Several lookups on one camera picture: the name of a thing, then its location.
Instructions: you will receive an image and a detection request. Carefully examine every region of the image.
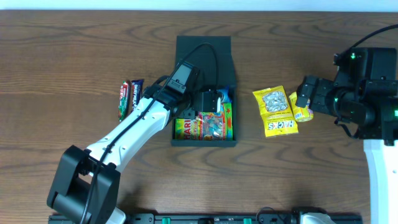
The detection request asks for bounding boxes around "blue Oreo cookie pack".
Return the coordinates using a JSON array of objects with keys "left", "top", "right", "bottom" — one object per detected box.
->
[{"left": 216, "top": 87, "right": 232, "bottom": 112}]

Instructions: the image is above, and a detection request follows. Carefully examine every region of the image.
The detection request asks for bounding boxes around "Haribo worms candy bag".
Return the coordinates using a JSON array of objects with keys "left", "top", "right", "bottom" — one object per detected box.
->
[{"left": 175, "top": 103, "right": 233, "bottom": 141}]

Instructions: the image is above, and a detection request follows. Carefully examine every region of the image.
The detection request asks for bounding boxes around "yellow Hacks candy bag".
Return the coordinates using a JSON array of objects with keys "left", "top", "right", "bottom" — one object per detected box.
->
[{"left": 253, "top": 85, "right": 299, "bottom": 138}]

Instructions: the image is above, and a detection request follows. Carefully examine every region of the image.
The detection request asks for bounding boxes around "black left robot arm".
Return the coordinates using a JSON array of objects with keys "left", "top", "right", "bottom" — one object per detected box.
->
[{"left": 47, "top": 81, "right": 222, "bottom": 224}]

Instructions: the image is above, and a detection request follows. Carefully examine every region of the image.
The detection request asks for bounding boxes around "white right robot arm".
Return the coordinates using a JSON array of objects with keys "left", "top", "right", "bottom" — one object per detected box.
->
[{"left": 295, "top": 47, "right": 397, "bottom": 223}]

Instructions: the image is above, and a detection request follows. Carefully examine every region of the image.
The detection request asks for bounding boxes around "black open box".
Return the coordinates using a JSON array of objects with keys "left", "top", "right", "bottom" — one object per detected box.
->
[{"left": 171, "top": 35, "right": 238, "bottom": 147}]

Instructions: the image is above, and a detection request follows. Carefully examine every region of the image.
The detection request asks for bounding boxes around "yellow plastic jar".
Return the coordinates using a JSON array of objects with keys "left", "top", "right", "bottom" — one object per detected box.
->
[{"left": 289, "top": 92, "right": 313, "bottom": 122}]

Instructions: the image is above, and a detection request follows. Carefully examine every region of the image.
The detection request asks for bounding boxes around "blue Dairy Milk bar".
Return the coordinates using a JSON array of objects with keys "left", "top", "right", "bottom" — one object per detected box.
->
[{"left": 131, "top": 79, "right": 144, "bottom": 111}]

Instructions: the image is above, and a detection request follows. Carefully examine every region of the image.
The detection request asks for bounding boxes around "red green KitKat bar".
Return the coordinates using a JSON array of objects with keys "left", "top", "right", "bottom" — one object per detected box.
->
[{"left": 118, "top": 80, "right": 131, "bottom": 122}]

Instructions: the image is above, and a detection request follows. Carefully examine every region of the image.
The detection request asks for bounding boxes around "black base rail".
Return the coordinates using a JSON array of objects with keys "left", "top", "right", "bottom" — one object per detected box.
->
[{"left": 48, "top": 207, "right": 364, "bottom": 224}]

